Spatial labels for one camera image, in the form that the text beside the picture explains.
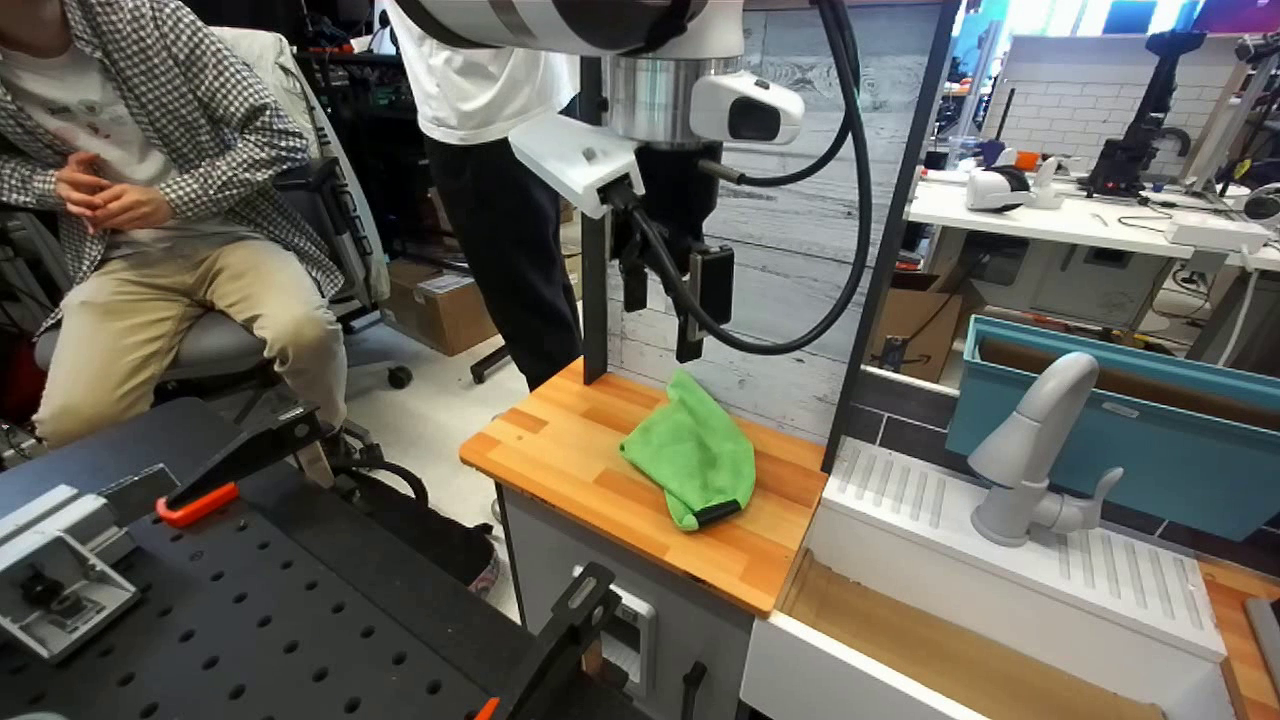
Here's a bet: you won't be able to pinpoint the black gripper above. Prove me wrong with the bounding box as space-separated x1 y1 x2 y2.
615 136 734 367

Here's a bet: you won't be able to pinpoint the green microfiber cloth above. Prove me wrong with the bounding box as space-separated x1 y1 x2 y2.
615 367 758 537

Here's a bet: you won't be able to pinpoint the grey wood back panel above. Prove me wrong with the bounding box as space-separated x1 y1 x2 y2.
602 0 936 454

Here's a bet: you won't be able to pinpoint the standing person black pants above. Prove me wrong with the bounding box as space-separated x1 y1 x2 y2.
376 0 587 393

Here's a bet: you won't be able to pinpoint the wooden toy kitchen unit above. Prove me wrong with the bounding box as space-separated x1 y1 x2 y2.
454 356 1280 720

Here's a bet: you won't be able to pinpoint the brown cardboard box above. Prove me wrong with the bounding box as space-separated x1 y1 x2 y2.
385 255 498 360

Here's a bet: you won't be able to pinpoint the cardboard box under desk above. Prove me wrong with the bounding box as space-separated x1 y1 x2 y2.
864 277 984 390

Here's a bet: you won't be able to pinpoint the white object on desk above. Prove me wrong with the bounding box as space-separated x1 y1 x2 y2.
965 167 1029 215

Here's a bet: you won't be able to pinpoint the white toy sink basin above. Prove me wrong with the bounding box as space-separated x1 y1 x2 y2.
734 435 1234 720

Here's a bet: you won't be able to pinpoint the grey toy faucet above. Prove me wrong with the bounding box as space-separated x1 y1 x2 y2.
969 348 1132 552

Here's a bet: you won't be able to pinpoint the white lab desk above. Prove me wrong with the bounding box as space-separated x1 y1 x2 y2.
902 171 1280 336

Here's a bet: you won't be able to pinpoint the grey office chair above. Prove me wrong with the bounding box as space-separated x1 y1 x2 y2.
31 25 415 397

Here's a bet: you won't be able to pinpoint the seated person khaki pants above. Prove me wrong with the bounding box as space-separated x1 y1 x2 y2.
0 0 352 454

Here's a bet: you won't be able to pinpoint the black perforated breadboard table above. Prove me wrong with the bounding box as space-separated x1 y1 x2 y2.
0 397 630 720

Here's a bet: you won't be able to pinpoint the dark panel frame post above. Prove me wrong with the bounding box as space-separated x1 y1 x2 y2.
817 0 965 471
574 55 615 390

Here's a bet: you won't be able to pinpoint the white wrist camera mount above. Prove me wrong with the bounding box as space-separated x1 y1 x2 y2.
512 111 649 222

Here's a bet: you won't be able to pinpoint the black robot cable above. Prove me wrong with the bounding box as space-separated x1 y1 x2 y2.
602 0 877 360

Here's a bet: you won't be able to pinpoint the black clamp orange handle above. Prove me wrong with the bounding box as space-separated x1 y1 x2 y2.
472 555 625 720
150 404 333 533

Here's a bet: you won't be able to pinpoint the aluminium extrusion bracket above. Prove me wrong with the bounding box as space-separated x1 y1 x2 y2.
0 465 175 667

